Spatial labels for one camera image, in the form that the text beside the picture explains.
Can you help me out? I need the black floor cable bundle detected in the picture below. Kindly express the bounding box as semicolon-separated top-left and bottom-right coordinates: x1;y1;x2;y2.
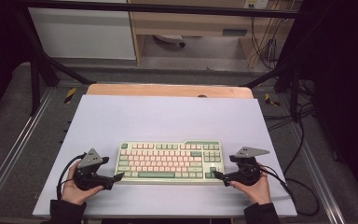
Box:
262;78;318;175

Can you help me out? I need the black metal frame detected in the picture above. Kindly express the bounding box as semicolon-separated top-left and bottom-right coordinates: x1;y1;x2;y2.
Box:
12;0;318;122

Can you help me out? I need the hanging cable bundle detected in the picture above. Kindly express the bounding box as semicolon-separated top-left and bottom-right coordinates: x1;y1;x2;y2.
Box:
250;15;282;71

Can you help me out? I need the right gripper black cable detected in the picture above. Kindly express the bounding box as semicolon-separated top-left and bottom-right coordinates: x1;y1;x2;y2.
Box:
259;166;321;217

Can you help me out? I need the green and cream keyboard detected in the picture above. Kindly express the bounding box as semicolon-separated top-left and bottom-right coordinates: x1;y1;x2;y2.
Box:
114;139;227;186

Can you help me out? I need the white cabinet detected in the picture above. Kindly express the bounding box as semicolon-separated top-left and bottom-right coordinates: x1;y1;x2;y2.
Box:
27;0;137;61

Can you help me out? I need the white chair base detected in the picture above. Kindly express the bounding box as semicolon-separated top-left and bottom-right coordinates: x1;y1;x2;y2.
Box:
153;34;186;49

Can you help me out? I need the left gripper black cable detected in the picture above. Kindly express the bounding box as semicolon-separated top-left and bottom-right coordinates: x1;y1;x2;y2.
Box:
56;152;87;201

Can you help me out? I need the wooden table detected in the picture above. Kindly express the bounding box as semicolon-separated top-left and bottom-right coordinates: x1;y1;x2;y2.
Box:
86;83;255;100

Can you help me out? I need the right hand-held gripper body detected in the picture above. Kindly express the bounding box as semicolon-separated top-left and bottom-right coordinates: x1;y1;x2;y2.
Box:
222;147;270;187

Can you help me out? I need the light wooden desk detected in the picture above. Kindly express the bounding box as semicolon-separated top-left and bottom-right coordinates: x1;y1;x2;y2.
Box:
127;0;302;68

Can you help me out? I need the aluminium floor rail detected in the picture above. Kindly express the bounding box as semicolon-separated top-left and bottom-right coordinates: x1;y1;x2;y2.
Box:
0;88;55;213
287;120;346;224

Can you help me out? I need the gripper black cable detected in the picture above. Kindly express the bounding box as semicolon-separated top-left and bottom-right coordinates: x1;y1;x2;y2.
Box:
56;152;87;201
259;166;321;217

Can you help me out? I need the white wall socket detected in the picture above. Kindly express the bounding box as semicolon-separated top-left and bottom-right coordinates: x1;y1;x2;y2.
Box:
243;0;269;9

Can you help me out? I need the person's left hand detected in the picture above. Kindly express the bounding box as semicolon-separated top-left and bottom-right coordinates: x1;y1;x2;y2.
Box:
61;161;104;205

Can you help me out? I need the yellow black tape strip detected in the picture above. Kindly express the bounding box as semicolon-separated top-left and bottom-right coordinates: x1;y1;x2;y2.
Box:
63;87;77;105
264;92;281;107

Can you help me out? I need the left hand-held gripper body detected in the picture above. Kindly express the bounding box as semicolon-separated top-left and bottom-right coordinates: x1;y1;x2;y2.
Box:
73;147;115;191

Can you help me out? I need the black curtain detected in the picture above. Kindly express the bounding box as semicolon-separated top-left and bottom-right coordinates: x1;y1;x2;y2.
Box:
0;0;32;125
301;0;358;213

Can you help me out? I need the person's right hand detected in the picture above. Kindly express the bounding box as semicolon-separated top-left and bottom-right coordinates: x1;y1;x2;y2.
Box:
229;164;272;205

